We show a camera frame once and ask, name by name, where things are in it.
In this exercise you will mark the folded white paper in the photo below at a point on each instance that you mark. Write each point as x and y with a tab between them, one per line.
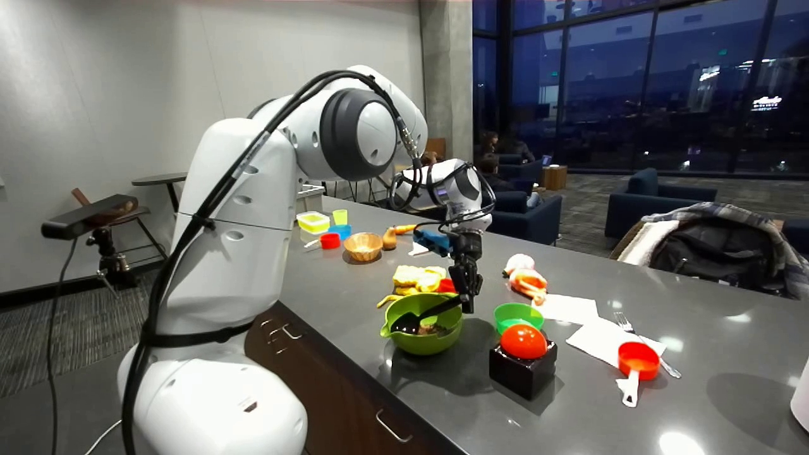
417	248

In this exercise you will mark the yellow green plastic container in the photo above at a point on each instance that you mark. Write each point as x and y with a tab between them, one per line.
310	224

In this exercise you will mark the brown beans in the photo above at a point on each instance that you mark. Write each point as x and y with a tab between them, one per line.
431	329

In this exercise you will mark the orange white plush toy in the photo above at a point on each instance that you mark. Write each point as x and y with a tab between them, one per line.
528	283

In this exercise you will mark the dark blue armchair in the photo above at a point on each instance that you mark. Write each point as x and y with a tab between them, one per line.
647	199

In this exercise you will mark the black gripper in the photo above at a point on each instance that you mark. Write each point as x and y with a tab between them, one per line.
463	252

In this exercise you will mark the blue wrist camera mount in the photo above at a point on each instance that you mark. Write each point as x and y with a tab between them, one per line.
431	241

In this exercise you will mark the dark blue sofa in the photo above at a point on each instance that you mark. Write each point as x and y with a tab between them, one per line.
522	216

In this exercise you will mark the red measuring cup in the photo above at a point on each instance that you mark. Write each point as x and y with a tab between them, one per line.
637	358

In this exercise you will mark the small white napkin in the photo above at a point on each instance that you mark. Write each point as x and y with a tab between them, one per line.
568	309

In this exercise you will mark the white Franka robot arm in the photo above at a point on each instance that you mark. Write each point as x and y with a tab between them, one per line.
236	236

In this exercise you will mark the wooden side box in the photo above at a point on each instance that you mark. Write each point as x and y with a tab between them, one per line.
554	178

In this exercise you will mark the black ladle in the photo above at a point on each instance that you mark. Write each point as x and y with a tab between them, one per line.
426	315

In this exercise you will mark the large white napkin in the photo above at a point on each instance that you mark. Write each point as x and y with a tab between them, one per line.
597	338

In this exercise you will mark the wicker basket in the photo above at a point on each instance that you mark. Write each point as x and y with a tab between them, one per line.
361	248

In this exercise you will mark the clear plastic fork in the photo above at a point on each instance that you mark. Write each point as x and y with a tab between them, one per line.
668	367

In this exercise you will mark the black square box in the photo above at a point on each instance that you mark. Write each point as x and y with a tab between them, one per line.
522	381

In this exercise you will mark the light green mixing bowl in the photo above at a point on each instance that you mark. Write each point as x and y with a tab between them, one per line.
419	342

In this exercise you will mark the brown counter cabinet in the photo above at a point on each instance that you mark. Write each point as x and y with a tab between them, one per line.
337	389

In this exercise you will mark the yellow cloth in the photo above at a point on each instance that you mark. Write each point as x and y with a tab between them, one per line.
412	280

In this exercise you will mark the orange ball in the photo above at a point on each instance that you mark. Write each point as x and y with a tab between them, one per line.
524	342

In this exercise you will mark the black backpack with jacket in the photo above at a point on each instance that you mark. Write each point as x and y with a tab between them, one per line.
724	248

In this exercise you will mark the small dark green bowl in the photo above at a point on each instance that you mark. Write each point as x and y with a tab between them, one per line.
509	312

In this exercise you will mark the black camera on tripod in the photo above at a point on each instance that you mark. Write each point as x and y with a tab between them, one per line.
89	216

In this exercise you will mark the small red cup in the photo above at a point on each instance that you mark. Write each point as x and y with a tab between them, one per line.
446	286

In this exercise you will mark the orange bread stick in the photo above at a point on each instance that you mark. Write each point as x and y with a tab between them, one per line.
408	228

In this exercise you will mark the large glass window wall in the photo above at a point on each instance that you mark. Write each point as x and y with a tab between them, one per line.
639	84

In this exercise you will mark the tan cone bread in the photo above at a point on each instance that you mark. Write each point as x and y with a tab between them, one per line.
390	241

